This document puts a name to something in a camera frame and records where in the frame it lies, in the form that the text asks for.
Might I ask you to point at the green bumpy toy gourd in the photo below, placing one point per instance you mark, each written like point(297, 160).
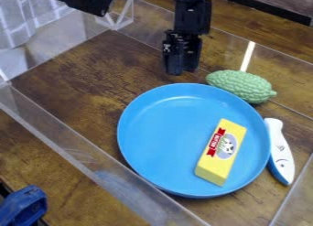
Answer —
point(250, 87)

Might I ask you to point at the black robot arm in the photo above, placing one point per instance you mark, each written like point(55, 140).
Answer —
point(98, 7)

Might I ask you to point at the yellow toy butter block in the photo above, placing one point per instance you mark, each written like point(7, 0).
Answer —
point(215, 162)

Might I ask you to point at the white blue toy fish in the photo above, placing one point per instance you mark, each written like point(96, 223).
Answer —
point(281, 163)

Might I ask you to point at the blue clamp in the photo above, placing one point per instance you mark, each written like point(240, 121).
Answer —
point(23, 207)

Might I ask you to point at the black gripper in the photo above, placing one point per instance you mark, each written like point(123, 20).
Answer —
point(191, 24)

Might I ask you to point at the clear acrylic enclosure wall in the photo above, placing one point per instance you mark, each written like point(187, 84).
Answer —
point(66, 84)

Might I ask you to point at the blue round plate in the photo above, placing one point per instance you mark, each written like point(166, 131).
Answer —
point(163, 131)

